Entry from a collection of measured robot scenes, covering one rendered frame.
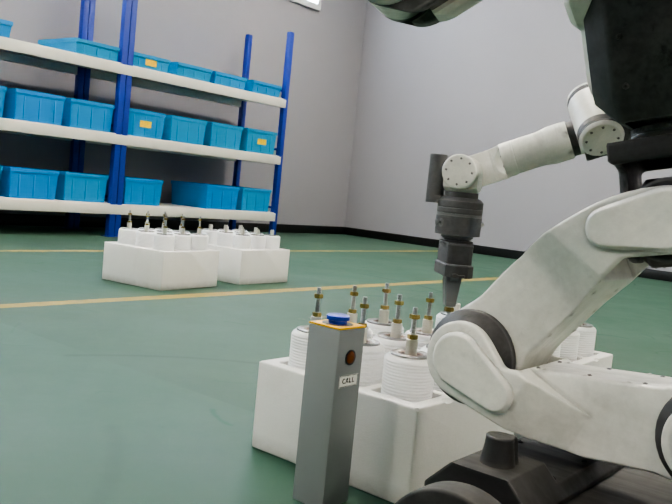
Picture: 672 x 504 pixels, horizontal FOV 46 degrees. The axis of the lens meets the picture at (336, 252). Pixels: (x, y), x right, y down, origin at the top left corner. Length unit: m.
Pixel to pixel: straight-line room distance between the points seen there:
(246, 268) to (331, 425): 2.83
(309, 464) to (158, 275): 2.40
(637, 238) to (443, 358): 0.33
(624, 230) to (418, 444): 0.57
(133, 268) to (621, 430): 2.96
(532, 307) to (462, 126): 7.65
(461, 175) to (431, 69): 7.62
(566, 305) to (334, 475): 0.51
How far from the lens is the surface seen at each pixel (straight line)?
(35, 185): 6.02
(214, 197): 7.01
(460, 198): 1.53
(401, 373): 1.45
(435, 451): 1.49
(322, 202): 9.22
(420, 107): 9.10
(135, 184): 6.47
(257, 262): 4.20
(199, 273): 3.88
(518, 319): 1.18
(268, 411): 1.64
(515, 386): 1.15
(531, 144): 1.53
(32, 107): 5.98
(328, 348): 1.34
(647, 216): 1.07
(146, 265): 3.76
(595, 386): 1.15
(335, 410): 1.36
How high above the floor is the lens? 0.54
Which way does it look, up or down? 5 degrees down
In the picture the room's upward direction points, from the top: 6 degrees clockwise
